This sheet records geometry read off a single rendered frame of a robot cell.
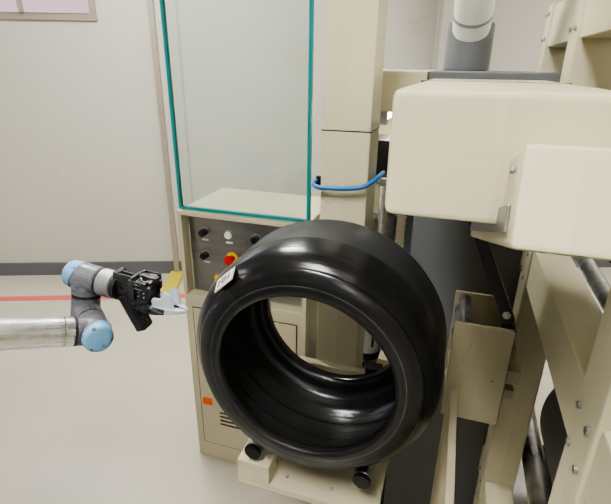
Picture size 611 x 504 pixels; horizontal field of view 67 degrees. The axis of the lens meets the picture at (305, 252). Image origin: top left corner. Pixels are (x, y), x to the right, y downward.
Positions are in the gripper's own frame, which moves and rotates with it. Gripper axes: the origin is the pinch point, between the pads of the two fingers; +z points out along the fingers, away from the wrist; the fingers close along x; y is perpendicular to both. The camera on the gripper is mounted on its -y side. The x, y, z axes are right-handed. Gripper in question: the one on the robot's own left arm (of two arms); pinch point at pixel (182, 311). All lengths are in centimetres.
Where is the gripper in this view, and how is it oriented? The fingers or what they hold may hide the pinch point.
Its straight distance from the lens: 124.5
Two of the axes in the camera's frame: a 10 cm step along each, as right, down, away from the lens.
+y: 1.2, -9.0, -4.1
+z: 9.4, 2.3, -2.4
